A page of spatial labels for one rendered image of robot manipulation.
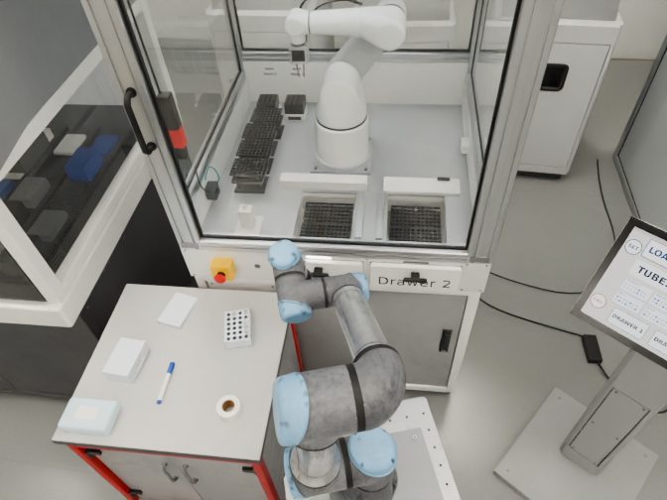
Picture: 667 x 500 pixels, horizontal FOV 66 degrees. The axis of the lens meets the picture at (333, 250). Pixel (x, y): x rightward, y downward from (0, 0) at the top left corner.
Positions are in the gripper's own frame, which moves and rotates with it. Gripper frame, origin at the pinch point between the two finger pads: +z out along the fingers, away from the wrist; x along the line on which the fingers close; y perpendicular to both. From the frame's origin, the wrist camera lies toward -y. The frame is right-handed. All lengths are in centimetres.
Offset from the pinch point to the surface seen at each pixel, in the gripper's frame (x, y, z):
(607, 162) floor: 220, -7, 159
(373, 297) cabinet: 20.6, 7.0, 28.7
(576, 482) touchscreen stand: 45, 101, 84
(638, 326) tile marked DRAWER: 65, 66, -5
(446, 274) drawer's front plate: 40.5, 20.3, 10.8
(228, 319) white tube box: -24.4, -12.9, 15.1
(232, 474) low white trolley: -51, 26, 28
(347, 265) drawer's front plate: 17.3, -1.0, 8.1
